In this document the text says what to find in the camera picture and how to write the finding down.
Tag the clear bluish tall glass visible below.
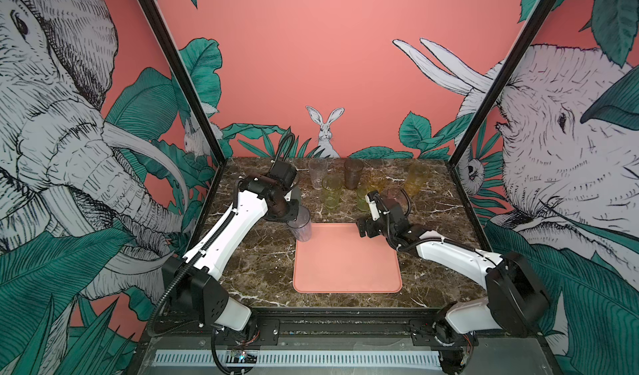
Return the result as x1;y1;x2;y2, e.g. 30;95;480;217
286;205;312;242

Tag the clear short glass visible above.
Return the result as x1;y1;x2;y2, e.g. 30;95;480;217
309;158;329;190

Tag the light green glass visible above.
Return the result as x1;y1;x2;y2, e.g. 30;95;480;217
356;182;371;212
322;175;343;210

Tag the pink square tray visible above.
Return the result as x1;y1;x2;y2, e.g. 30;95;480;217
293;223;403;293

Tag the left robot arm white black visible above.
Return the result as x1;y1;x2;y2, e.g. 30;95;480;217
146;175;301;337

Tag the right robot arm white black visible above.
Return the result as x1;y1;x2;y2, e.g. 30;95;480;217
356;191;550;346

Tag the pink glass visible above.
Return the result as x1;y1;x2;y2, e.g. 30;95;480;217
386;186;408;210

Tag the orange yellow glass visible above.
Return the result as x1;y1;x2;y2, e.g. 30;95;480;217
367;168;388;194

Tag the tall yellow glass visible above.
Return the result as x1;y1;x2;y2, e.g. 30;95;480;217
404;160;429;197

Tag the dark brown glass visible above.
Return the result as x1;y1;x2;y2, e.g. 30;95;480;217
344;158;364;190

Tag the white perforated strip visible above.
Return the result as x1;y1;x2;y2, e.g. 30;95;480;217
151;349;441;370

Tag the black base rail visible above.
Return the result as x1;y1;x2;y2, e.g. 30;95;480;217
145;308;540;350

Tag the left black frame post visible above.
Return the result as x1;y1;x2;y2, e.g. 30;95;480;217
124;0;226;165

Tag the black frame post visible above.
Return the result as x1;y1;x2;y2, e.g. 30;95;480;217
448;0;571;167
124;0;226;165

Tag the right black frame post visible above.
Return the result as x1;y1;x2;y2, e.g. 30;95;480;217
448;0;571;167

